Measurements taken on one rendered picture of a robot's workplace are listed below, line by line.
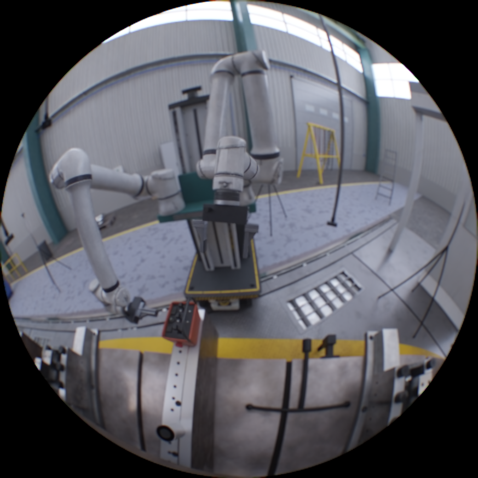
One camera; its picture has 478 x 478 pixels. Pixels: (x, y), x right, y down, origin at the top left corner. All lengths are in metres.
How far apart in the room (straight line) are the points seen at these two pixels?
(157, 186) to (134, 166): 5.83
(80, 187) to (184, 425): 0.95
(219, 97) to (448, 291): 3.33
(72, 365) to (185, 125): 1.88
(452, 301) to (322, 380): 2.51
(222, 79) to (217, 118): 0.23
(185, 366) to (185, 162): 1.17
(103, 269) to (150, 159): 6.13
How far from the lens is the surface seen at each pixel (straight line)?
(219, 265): 1.56
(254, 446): 1.17
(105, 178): 0.87
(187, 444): 0.82
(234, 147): 0.45
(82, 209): 0.63
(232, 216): 0.43
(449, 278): 3.01
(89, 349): 1.73
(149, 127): 6.73
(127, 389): 1.43
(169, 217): 1.05
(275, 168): 0.80
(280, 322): 1.54
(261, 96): 0.79
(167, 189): 1.00
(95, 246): 0.64
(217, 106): 0.71
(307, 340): 1.14
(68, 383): 1.44
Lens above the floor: 1.40
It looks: 35 degrees down
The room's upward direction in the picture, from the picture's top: 7 degrees counter-clockwise
